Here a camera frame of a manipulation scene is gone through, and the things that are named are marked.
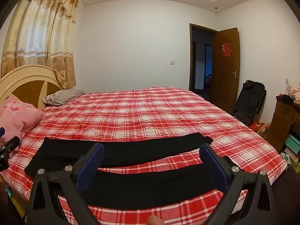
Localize floral fabric bag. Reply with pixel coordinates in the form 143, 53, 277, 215
256, 123, 272, 136

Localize black bag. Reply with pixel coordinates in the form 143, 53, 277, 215
232, 80, 267, 125

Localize pink floral pillow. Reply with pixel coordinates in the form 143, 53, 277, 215
0, 98, 44, 153

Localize dark wooden door frame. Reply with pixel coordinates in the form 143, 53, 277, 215
189, 23, 220, 92

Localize brown wooden door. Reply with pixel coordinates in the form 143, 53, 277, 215
209, 28, 241, 109

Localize black pants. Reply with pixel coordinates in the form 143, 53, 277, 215
24, 132, 230, 211

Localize cream wooden headboard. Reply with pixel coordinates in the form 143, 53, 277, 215
0, 65, 64, 110

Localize brown wooden cabinet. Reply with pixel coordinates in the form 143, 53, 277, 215
267, 95, 300, 154

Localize red paper door decoration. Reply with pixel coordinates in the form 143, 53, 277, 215
221, 43, 233, 57

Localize red plaid bed sheet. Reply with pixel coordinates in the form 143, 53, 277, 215
0, 86, 288, 225

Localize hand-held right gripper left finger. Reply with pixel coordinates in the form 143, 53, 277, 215
25, 142, 106, 225

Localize dark cloth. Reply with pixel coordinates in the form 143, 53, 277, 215
281, 94, 294, 105

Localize grey striped pillow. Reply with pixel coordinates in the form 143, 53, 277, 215
42, 89, 86, 106

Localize teal cardboard box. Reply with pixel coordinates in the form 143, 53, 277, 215
284, 133, 300, 149

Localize white cardboard box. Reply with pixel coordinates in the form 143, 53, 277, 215
280, 146, 300, 170

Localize red plush toy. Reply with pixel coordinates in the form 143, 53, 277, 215
249, 120, 267, 132

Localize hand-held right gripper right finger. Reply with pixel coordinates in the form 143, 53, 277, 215
199, 143, 276, 225

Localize person's right hand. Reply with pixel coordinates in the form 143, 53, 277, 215
147, 215, 165, 225

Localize pink cloth bundle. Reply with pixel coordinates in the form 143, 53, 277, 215
290, 88, 300, 105

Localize beige floral curtain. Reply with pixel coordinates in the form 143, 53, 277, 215
1, 0, 81, 90

